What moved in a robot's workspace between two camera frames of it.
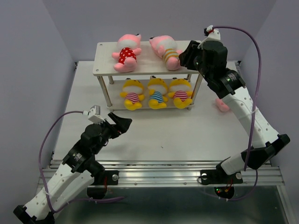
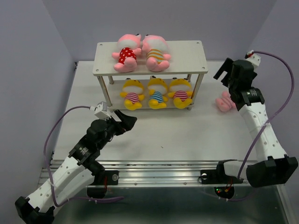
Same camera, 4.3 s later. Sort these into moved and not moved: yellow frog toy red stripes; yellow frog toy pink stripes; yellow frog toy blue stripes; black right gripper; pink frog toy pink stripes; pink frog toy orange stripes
Moved: black right gripper; pink frog toy orange stripes
Not moved: yellow frog toy blue stripes; yellow frog toy pink stripes; yellow frog toy red stripes; pink frog toy pink stripes
